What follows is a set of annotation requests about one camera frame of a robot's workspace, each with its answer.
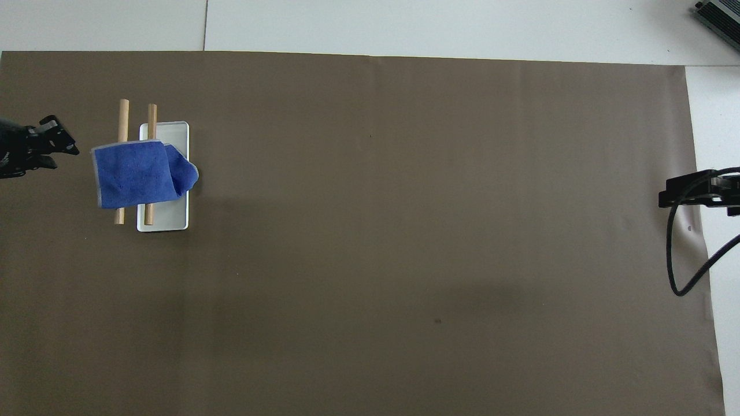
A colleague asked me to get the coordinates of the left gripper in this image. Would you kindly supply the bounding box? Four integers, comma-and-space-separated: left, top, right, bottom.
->
0, 115, 80, 179

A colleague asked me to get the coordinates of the blue towel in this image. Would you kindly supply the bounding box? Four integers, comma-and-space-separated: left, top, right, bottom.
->
91, 139, 199, 209

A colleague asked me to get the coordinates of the wooden rack rod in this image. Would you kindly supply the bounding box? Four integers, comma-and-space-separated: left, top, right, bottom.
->
114, 99, 130, 225
144, 103, 158, 226

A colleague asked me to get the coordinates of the white rack base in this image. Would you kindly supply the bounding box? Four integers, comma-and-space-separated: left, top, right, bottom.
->
136, 121, 190, 233

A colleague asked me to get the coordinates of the grey metal box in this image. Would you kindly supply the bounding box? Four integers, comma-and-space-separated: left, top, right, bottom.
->
694, 0, 740, 36

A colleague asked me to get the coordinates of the black cable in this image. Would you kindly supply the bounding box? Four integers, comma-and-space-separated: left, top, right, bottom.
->
666, 167, 740, 297

